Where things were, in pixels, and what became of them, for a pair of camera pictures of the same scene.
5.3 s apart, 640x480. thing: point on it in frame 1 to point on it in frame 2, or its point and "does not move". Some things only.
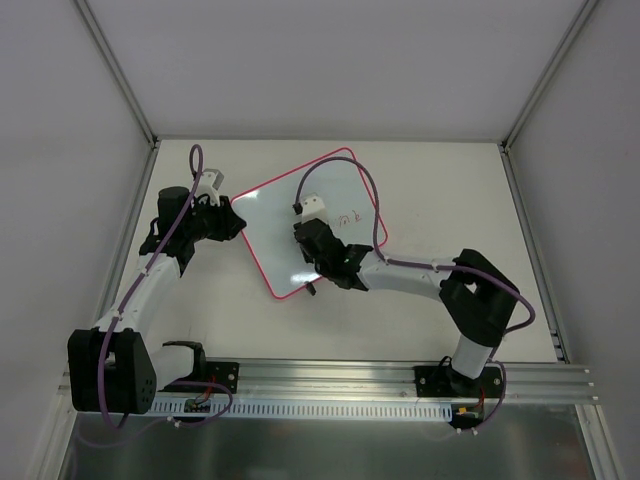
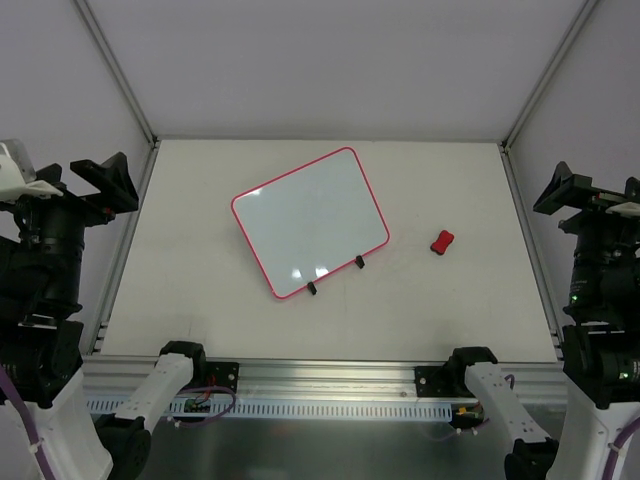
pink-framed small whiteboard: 270,235 does not move
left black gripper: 220,220 to 80,207
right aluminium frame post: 573,30 does not move
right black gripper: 310,239 to 590,209
